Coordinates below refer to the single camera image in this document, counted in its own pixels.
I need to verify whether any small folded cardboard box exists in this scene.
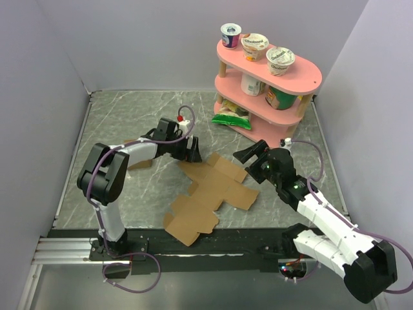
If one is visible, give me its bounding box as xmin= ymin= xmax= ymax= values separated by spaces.
xmin=122 ymin=138 xmax=156 ymax=168

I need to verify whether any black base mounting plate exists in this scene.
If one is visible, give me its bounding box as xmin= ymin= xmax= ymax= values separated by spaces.
xmin=89 ymin=228 xmax=300 ymax=275

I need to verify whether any Chobani peach yogurt cup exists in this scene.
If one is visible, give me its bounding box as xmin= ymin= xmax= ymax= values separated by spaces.
xmin=241 ymin=33 xmax=269 ymax=62

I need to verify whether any pink three-tier shelf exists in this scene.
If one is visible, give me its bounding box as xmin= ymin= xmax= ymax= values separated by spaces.
xmin=213 ymin=39 xmax=323 ymax=150

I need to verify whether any green can middle shelf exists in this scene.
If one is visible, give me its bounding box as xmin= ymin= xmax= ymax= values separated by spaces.
xmin=265 ymin=86 xmax=297 ymax=110

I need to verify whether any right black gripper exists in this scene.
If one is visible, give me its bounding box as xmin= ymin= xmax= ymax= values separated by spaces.
xmin=233 ymin=139 xmax=281 ymax=187

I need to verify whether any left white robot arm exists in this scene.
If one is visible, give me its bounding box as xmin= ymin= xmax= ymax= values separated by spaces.
xmin=77 ymin=115 xmax=202 ymax=260

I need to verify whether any white blue yogurt cup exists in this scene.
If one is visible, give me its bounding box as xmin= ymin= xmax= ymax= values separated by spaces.
xmin=221 ymin=23 xmax=241 ymax=49

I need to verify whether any green snack bag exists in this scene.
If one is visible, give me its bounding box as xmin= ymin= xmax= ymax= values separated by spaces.
xmin=212 ymin=99 xmax=252 ymax=130

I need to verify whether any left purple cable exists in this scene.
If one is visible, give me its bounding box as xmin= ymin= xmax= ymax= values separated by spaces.
xmin=86 ymin=105 xmax=196 ymax=294

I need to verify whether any Chobani white yogurt cup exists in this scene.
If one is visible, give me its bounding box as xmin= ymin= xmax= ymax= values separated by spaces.
xmin=266 ymin=46 xmax=296 ymax=76

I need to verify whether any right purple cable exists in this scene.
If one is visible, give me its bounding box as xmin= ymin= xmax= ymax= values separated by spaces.
xmin=288 ymin=138 xmax=412 ymax=295

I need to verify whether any purple cable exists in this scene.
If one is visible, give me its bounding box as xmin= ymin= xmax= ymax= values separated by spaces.
xmin=86 ymin=105 xmax=196 ymax=294
xmin=288 ymin=138 xmax=412 ymax=295

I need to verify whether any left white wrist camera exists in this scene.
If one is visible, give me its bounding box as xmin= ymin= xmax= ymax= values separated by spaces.
xmin=177 ymin=115 xmax=191 ymax=136

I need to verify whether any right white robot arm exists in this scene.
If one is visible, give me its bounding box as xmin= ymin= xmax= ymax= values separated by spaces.
xmin=233 ymin=139 xmax=398 ymax=304

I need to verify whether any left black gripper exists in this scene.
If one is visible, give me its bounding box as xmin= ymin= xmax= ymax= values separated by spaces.
xmin=166 ymin=133 xmax=202 ymax=163

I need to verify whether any white container middle shelf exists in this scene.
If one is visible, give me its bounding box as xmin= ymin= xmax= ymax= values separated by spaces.
xmin=241 ymin=73 xmax=265 ymax=96

